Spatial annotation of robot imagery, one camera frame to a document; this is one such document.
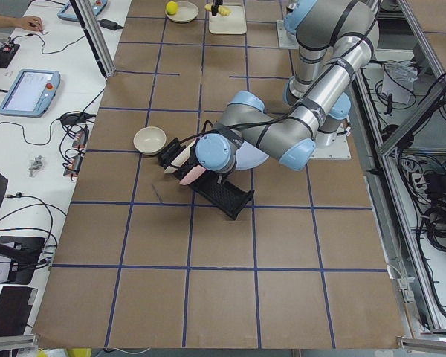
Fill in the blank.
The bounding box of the yellow lemon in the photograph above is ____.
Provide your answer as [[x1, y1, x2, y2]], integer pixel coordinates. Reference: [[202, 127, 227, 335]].
[[166, 1, 178, 16]]

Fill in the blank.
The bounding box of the aluminium frame post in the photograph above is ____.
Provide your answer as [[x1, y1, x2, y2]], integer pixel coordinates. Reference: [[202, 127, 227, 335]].
[[70, 0, 116, 78]]

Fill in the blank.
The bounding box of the cream plate in rack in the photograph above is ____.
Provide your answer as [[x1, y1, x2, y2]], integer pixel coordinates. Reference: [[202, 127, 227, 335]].
[[164, 141, 195, 174]]

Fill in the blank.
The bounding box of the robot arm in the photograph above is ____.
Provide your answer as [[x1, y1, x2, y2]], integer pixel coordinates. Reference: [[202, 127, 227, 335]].
[[195, 1, 381, 174], [207, 1, 317, 22]]

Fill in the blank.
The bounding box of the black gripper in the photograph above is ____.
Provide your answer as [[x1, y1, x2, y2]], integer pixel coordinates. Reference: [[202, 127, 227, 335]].
[[211, 0, 223, 15]]

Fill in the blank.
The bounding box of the blue teach pendant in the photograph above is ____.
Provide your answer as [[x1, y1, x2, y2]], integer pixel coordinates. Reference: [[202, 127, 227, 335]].
[[56, 0, 111, 22], [0, 69, 61, 118]]

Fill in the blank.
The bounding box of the pink plate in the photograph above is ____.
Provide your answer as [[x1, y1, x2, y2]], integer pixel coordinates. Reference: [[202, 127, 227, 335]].
[[179, 165, 206, 186]]

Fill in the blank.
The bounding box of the cream bowl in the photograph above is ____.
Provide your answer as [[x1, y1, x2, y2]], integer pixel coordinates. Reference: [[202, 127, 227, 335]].
[[133, 126, 167, 156]]

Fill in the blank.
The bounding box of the cream round plate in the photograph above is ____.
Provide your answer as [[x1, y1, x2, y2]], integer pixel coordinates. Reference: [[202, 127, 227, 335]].
[[165, 1, 199, 23]]

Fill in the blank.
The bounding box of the white rectangular tray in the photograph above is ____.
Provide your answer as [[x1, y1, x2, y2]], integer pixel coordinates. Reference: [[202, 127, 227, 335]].
[[209, 3, 247, 35]]

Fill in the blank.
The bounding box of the person hand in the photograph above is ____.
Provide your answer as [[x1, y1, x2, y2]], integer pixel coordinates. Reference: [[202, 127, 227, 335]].
[[15, 16, 43, 32]]

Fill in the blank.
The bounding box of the blue plate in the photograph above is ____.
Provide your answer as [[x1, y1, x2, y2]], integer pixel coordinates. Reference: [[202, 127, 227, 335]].
[[235, 141, 269, 170]]

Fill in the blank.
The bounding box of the black monitor stand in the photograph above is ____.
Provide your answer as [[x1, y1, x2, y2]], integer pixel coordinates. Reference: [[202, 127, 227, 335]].
[[0, 173, 45, 285]]

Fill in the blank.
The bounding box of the black power adapter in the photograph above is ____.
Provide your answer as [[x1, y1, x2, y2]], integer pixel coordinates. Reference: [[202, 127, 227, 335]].
[[100, 19, 123, 30]]

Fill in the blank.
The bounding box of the black dish rack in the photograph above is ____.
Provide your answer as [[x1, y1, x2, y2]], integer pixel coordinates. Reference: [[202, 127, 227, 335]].
[[157, 138, 254, 220]]

